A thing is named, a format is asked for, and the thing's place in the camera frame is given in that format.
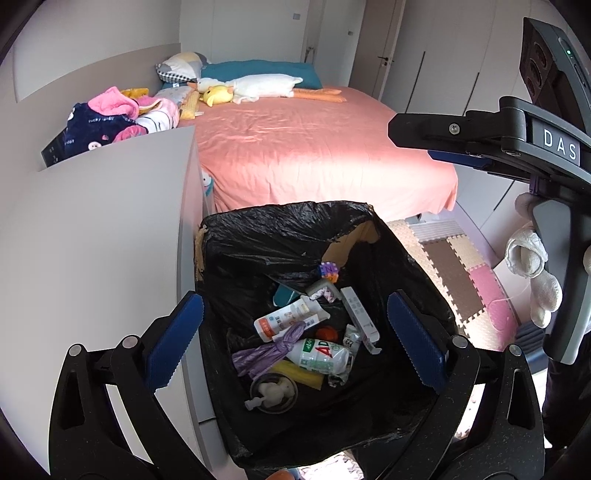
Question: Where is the white long carton box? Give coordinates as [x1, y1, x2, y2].
[341, 287, 382, 355]

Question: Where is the purple plastic bag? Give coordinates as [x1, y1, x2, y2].
[231, 321, 305, 380]

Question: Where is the white green AD bottle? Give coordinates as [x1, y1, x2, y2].
[287, 339, 342, 375]

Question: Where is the yellow blue snack wrapper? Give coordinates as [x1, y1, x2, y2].
[270, 360, 324, 390]

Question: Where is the orange white medicine box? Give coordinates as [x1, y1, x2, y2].
[253, 296, 331, 342]

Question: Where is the teal dinosaur snack bag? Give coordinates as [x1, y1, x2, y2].
[273, 284, 303, 308]

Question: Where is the pink orange puzzle cube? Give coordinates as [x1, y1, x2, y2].
[318, 261, 339, 284]

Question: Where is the white foam packing piece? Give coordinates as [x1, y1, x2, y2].
[245, 381, 294, 410]

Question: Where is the green white snack wrapper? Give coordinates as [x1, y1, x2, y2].
[329, 325, 363, 387]

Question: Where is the red plastic lid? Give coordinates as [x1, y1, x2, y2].
[315, 326, 339, 343]

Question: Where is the grey foam corner guard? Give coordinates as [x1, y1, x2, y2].
[305, 279, 342, 303]

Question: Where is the black lined trash bin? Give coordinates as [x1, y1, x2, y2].
[192, 199, 459, 471]

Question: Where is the right white gloved hand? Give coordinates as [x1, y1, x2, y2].
[505, 193, 563, 329]

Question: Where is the left bare hand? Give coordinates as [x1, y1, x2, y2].
[266, 469, 294, 480]

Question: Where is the foam puzzle floor mat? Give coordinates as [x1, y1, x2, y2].
[388, 220, 518, 351]

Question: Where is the white door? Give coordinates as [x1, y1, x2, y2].
[301, 0, 366, 86]

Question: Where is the pink bed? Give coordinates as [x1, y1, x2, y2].
[182, 88, 459, 220]

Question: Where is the white bunny plush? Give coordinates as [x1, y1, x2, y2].
[201, 171, 214, 196]

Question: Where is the white goose plush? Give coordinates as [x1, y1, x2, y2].
[189, 74, 346, 104]

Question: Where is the navy blue blanket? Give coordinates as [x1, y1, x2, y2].
[63, 103, 137, 159]

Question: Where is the teal pillow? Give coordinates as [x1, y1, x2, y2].
[201, 59, 322, 90]

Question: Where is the yellow duck plush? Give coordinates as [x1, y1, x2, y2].
[200, 85, 235, 108]

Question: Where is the white striped clothing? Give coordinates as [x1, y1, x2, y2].
[135, 86, 193, 134]

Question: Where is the pink fleece garment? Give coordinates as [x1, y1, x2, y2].
[88, 86, 149, 143]

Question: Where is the yellow long plush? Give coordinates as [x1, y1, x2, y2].
[179, 90, 200, 120]

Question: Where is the patterned grey yellow pillow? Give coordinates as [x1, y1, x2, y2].
[155, 52, 208, 84]

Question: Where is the black wall socket panel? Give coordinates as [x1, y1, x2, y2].
[41, 130, 65, 168]

